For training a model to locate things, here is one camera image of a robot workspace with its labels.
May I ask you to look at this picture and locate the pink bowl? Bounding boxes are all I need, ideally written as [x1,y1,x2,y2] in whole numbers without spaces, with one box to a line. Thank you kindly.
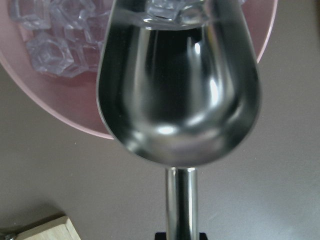
[0,0,278,139]

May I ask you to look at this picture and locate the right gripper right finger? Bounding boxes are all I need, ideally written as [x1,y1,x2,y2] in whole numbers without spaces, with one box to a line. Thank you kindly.
[199,232,208,240]

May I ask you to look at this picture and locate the wooden cutting board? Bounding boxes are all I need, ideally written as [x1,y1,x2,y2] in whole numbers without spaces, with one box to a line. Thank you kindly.
[0,215,82,240]

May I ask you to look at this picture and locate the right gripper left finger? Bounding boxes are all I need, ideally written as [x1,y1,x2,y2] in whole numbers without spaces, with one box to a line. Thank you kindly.
[154,232,167,240]

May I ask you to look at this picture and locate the steel ice scoop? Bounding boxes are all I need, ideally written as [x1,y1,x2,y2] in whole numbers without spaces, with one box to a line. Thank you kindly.
[96,0,261,240]

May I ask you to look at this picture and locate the clear ice cubes pile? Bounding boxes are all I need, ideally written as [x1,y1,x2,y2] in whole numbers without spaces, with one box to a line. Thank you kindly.
[8,0,247,79]

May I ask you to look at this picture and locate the ice cubes in scoop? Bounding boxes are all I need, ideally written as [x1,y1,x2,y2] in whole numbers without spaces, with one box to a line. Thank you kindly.
[145,0,209,26]

